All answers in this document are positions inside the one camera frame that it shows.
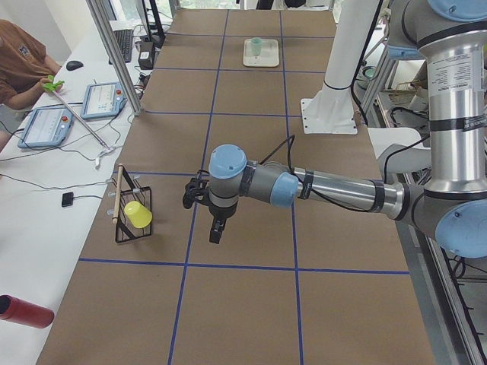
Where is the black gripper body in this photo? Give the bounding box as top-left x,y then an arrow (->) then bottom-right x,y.
208,203 -> 237,221

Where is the person in brown shirt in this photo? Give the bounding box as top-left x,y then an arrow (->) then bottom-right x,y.
0,18 -> 62,141

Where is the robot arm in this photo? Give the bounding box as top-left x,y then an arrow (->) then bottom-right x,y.
207,1 -> 486,258

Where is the near blue teach pendant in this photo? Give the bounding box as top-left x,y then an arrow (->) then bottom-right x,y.
18,107 -> 73,149

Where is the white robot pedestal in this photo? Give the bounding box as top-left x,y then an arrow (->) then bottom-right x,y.
301,0 -> 382,135

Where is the pale green cup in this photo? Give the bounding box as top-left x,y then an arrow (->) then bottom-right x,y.
250,37 -> 263,56

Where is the far blue teach pendant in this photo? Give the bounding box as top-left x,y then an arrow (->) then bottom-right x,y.
81,82 -> 127,120

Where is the black computer mouse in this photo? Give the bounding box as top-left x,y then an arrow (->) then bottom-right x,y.
65,60 -> 84,71

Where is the aluminium frame post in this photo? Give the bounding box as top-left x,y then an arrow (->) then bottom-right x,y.
86,0 -> 142,116

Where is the green handled reacher stick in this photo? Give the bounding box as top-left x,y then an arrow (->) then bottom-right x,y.
41,75 -> 114,152

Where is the wooden rack dowel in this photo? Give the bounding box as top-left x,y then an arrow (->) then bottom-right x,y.
112,163 -> 124,224

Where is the blue teach pendant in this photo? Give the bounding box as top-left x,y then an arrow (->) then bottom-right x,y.
81,82 -> 127,120
18,107 -> 73,149

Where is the black power adapter box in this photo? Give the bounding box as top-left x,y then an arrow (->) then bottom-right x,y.
138,42 -> 155,70

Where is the cream rabbit tray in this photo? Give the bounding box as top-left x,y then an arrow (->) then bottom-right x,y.
243,38 -> 280,68

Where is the yellow cup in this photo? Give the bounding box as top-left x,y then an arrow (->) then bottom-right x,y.
123,201 -> 152,229

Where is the white chair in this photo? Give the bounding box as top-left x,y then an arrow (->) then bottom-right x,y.
368,127 -> 431,174

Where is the black wire cup rack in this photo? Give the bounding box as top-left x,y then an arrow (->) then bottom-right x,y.
108,167 -> 153,244

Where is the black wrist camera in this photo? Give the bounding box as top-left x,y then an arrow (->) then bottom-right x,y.
183,177 -> 210,209

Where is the red water bottle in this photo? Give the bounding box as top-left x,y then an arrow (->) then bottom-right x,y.
1,294 -> 55,329

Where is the black keyboard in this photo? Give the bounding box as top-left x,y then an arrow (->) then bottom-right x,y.
113,29 -> 133,63

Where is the small black puck device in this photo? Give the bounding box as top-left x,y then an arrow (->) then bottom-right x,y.
61,192 -> 75,208

